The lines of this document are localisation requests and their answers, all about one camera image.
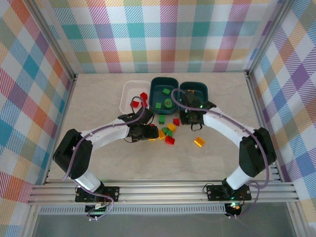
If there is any teal plastic container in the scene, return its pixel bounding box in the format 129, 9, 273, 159
150, 76, 180, 116
179, 81, 209, 117

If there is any white plastic container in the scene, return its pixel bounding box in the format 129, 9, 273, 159
119, 80, 151, 114

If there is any small black electronics board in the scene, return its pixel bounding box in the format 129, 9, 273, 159
224, 201, 242, 218
84, 202, 110, 222

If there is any colourful plaid cloth backdrop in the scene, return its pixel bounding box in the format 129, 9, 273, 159
248, 0, 316, 227
0, 0, 75, 237
32, 0, 289, 75

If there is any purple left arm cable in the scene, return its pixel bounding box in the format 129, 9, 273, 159
61, 96, 146, 222

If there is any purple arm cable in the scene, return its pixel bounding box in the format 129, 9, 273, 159
171, 88, 270, 220
61, 96, 146, 222

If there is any wide aluminium base rail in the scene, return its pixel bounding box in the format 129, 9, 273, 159
26, 179, 301, 206

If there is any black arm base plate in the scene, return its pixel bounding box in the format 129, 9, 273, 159
75, 185, 120, 203
206, 184, 252, 201

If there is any aluminium side rail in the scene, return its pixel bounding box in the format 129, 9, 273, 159
43, 73, 79, 186
245, 71, 286, 183

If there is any grey slotted cable duct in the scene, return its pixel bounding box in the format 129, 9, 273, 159
39, 206, 229, 216

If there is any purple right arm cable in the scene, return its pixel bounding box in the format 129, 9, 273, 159
171, 88, 270, 220

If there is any aluminium frame post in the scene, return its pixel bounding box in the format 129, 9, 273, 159
245, 0, 298, 79
23, 0, 78, 79

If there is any aluminium frame leg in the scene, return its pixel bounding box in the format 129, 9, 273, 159
286, 203, 311, 237
21, 204, 41, 237

